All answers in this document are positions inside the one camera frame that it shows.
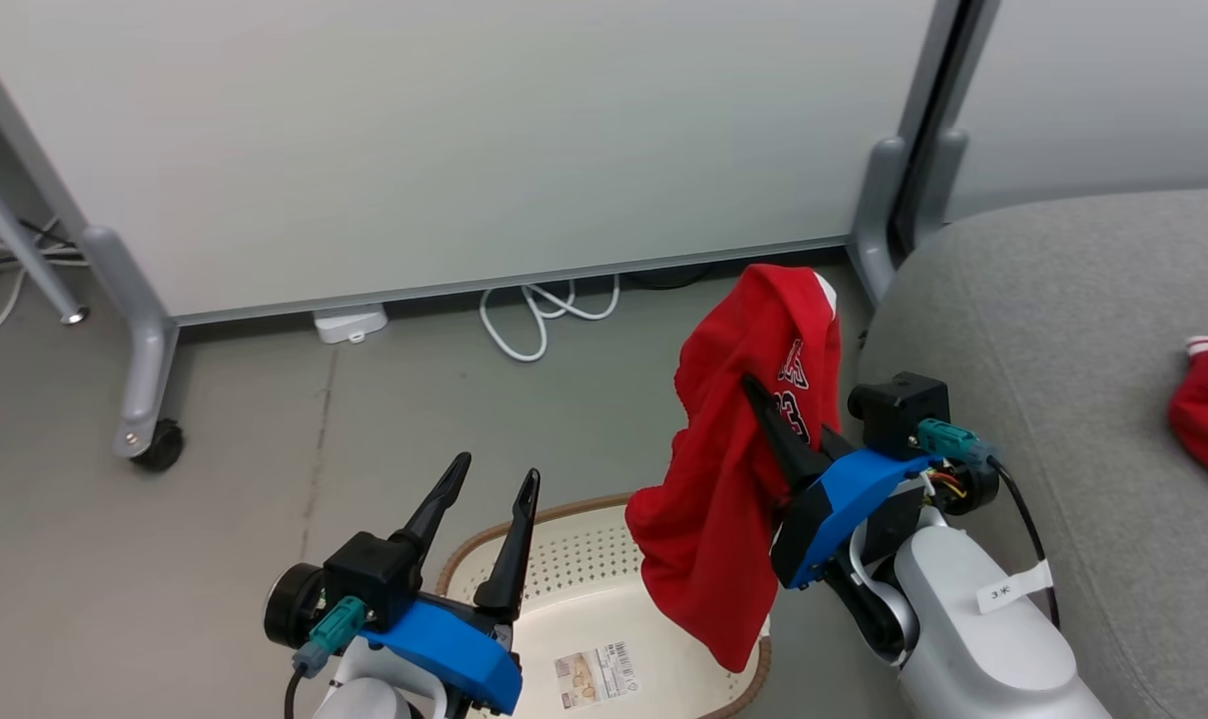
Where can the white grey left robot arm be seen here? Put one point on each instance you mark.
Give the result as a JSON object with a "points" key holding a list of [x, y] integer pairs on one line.
{"points": [[364, 699]]}

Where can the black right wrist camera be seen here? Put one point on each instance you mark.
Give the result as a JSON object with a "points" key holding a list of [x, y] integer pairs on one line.
{"points": [[894, 409]]}

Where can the teal left camera connector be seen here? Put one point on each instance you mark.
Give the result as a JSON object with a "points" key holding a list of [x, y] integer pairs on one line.
{"points": [[334, 629]]}

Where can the paper barcode label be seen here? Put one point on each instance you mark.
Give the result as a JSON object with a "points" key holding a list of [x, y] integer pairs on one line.
{"points": [[594, 676]]}

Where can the grey metal table leg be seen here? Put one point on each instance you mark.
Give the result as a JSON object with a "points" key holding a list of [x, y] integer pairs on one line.
{"points": [[15, 240]]}

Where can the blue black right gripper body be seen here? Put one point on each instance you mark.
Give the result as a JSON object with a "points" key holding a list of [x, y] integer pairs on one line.
{"points": [[844, 489]]}

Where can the grey fabric sofa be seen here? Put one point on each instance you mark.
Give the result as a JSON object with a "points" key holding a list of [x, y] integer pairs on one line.
{"points": [[1083, 330]]}

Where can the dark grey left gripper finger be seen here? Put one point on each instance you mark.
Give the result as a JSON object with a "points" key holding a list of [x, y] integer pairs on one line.
{"points": [[512, 569], [434, 514]]}

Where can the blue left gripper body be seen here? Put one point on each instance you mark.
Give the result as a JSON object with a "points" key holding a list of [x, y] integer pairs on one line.
{"points": [[454, 644]]}

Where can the white power adapter box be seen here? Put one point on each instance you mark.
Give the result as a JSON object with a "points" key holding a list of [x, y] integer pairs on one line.
{"points": [[349, 323]]}

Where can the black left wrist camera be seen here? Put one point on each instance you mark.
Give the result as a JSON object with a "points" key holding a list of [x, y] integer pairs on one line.
{"points": [[374, 574]]}

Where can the teal right camera connector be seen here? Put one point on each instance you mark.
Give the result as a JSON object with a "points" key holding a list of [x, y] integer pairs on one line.
{"points": [[948, 437]]}

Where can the black caster wheel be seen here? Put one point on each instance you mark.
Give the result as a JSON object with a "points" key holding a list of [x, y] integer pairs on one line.
{"points": [[163, 446]]}

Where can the red jersey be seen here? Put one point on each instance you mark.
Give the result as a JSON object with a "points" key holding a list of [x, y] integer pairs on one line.
{"points": [[724, 499]]}

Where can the cream perforated laundry basket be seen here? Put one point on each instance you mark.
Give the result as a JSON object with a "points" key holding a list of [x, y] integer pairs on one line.
{"points": [[584, 609]]}

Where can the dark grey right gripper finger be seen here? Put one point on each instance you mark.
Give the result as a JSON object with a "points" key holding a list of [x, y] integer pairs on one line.
{"points": [[789, 449], [837, 446]]}

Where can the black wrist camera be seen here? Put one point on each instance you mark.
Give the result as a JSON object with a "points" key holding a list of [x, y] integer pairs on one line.
{"points": [[374, 574], [894, 409]]}

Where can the teal camera connector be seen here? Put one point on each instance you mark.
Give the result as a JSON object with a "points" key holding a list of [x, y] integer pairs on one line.
{"points": [[948, 437], [334, 629]]}

